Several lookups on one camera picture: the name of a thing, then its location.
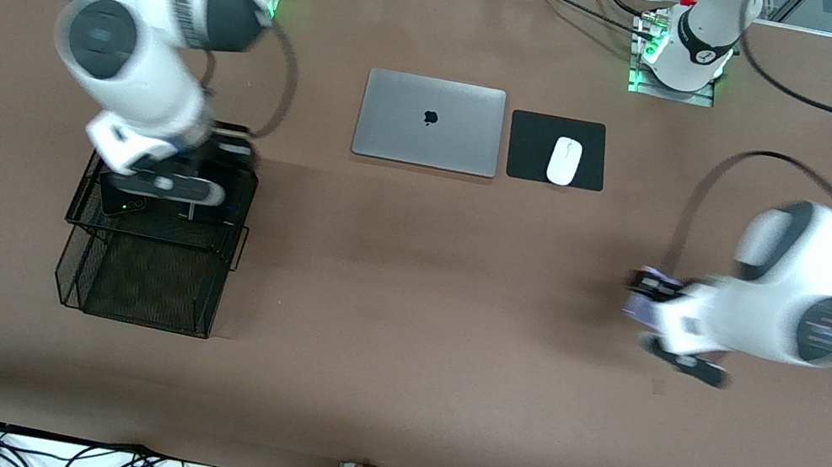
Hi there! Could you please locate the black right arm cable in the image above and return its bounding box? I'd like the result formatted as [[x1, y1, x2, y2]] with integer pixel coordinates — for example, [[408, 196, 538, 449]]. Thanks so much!
[[83, 0, 314, 148]]

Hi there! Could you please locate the white computer mouse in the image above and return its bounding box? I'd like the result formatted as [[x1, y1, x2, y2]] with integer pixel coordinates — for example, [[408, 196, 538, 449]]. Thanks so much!
[[544, 134, 586, 189]]

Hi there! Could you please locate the long black smartphone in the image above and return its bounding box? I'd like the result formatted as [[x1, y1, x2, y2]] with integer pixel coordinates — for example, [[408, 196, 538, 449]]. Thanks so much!
[[172, 152, 250, 232]]

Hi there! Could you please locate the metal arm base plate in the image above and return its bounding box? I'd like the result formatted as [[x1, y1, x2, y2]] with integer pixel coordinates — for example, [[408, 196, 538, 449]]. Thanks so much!
[[625, 62, 719, 109]]

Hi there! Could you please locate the grey closed laptop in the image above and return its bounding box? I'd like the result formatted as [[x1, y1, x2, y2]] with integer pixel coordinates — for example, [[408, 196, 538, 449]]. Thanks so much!
[[351, 67, 510, 180]]

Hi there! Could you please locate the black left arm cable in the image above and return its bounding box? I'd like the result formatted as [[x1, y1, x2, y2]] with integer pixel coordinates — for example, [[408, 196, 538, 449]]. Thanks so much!
[[668, 0, 832, 295]]

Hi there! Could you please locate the black mesh two-tier tray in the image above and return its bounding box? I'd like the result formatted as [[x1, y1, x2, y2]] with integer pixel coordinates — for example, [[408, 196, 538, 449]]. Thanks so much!
[[48, 115, 266, 345]]

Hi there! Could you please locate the black flip phone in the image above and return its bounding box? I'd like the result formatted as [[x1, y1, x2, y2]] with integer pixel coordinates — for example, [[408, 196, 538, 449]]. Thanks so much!
[[94, 185, 152, 224]]

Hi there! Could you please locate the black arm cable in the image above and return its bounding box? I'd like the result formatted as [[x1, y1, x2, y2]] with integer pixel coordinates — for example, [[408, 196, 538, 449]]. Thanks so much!
[[668, 0, 832, 295], [83, 0, 314, 148]]

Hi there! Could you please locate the black mouse pad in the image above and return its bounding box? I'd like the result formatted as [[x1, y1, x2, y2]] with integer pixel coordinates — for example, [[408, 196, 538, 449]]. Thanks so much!
[[502, 108, 615, 195]]

